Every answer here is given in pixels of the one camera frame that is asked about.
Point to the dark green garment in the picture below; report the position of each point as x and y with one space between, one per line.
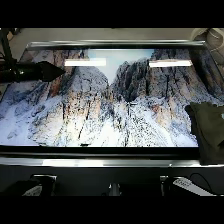
208 133

